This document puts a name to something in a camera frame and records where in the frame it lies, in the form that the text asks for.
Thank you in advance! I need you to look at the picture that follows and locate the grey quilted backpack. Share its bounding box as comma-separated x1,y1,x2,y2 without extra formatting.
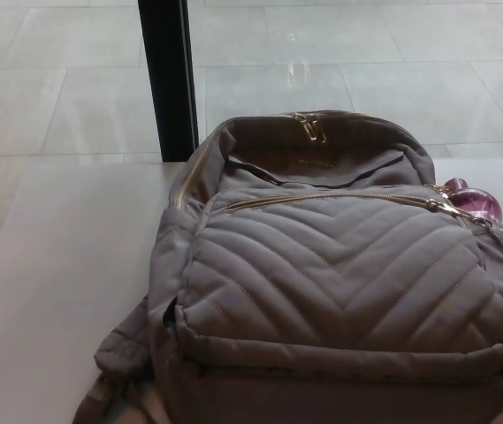
73,109,503,424

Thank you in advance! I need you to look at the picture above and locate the black vertical window frame post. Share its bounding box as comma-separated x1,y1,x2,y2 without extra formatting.
137,0,200,163

